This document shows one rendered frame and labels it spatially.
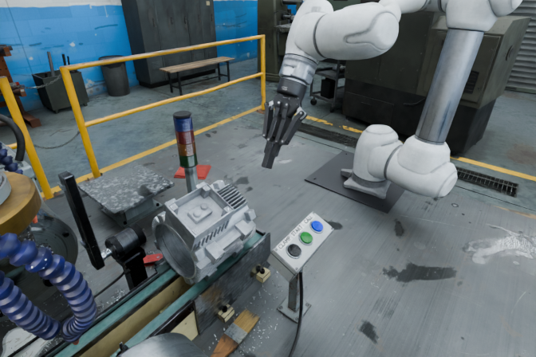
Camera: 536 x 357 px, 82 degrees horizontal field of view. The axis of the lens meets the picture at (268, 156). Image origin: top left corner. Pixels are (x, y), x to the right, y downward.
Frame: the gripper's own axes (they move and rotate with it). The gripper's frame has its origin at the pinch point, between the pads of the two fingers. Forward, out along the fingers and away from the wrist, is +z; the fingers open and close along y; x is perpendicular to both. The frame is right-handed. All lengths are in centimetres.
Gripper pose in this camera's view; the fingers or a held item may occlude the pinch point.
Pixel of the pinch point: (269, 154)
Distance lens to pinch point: 82.9
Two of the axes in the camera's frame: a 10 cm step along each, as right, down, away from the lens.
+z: -3.1, 9.5, 0.6
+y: 7.8, 2.9, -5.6
